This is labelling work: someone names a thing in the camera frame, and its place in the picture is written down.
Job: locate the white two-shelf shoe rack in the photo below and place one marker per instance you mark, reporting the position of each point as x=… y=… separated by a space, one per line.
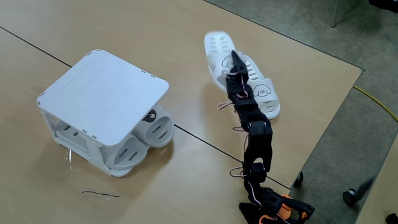
x=102 y=96

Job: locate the black object at floor edge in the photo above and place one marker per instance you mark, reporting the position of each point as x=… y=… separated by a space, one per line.
x=392 y=218

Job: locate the white dog slipper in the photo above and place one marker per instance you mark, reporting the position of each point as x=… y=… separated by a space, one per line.
x=264 y=90
x=217 y=46

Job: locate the metal chair leg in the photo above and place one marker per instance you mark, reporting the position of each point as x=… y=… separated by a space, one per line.
x=335 y=14

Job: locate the black chair seat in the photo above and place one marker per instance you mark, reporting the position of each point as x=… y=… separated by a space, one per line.
x=384 y=4

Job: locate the black table caster wheel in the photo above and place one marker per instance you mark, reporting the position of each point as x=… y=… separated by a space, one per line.
x=298 y=180

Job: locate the black chair caster with leg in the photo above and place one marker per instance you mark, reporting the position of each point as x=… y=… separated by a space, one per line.
x=353 y=196

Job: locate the grey bear slipper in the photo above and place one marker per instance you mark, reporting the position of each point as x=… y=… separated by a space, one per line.
x=127 y=154
x=158 y=132

